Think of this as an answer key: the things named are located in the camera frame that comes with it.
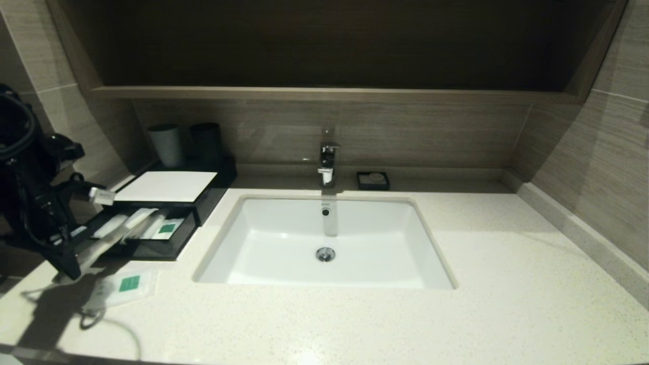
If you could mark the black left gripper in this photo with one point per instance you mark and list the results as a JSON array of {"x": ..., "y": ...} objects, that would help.
[{"x": 45, "y": 218}]

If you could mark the long clear toothbrush packet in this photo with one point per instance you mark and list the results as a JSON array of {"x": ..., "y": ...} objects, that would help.
[{"x": 114, "y": 238}]

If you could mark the small clear green-label sachet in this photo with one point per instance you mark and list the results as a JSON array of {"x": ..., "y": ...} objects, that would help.
[{"x": 129, "y": 284}]

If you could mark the black pull-out drawer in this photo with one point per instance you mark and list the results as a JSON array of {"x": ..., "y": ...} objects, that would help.
[{"x": 167, "y": 249}]

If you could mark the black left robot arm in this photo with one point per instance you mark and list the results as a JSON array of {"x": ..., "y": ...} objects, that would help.
[{"x": 30, "y": 157}]

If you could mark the wide white wrapped packet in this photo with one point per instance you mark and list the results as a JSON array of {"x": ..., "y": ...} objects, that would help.
[{"x": 109, "y": 225}]

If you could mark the narrow white wrapped packet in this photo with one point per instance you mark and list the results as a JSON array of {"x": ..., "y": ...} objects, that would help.
[{"x": 157, "y": 227}]

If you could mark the flat white green-label packet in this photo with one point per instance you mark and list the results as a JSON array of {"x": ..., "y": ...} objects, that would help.
[{"x": 168, "y": 229}]

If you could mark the white paper card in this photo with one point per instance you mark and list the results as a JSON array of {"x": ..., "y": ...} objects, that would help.
[{"x": 170, "y": 185}]

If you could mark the pale grey cup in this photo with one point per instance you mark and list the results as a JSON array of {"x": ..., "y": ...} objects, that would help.
[{"x": 165, "y": 146}]

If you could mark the black cup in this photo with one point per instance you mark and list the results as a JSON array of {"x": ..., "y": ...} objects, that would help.
[{"x": 205, "y": 146}]

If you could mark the chrome drain stopper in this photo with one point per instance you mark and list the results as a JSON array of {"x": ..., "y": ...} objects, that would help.
[{"x": 325, "y": 254}]

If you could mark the chrome faucet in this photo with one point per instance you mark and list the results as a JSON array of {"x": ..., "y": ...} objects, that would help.
[{"x": 328, "y": 157}]

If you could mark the white ceramic sink basin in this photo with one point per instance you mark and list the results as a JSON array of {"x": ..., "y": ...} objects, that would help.
[{"x": 365, "y": 243}]

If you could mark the black soap dish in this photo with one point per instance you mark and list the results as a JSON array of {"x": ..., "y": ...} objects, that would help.
[{"x": 361, "y": 186}]

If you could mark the round beige soap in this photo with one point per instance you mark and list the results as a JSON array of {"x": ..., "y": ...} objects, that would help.
[{"x": 376, "y": 177}]

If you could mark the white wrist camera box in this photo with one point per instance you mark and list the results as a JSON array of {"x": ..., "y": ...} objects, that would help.
[{"x": 102, "y": 196}]

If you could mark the wooden wall shelf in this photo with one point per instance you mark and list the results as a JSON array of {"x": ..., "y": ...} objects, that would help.
[{"x": 329, "y": 94}]

